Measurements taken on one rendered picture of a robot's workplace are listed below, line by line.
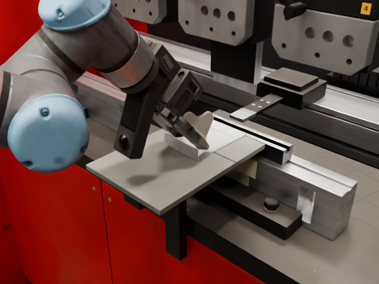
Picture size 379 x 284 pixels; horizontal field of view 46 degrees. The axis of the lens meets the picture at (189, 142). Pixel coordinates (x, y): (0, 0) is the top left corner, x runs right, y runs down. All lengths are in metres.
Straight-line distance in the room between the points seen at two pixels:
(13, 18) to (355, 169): 1.99
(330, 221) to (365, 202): 1.69
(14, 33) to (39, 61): 0.96
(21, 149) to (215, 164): 0.39
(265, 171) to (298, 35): 0.26
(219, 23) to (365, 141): 0.42
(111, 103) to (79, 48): 0.55
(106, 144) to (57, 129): 0.64
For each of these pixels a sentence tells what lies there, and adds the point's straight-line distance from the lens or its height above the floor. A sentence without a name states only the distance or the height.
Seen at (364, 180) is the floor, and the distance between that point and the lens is 2.65.
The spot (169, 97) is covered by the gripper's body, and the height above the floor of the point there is 1.13.
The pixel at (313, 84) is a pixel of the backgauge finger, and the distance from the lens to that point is 1.03.
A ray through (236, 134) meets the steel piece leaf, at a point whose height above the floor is 1.00.
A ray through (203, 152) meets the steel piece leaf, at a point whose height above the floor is 1.00.
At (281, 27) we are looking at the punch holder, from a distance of 0.69.
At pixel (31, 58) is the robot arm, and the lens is 0.56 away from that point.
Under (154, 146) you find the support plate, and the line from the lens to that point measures 0.79.
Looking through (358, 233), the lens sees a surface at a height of 0.87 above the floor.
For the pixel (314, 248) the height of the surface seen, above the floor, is 0.88.
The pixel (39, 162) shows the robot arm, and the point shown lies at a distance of 0.44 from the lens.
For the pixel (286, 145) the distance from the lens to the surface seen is 0.82.
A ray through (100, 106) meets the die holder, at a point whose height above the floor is 0.93.
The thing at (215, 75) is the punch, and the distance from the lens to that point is 0.86.
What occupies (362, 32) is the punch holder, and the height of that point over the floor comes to 1.24.
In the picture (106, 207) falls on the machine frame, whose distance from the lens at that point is 1.06.
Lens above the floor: 1.40
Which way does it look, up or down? 30 degrees down
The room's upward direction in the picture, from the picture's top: straight up
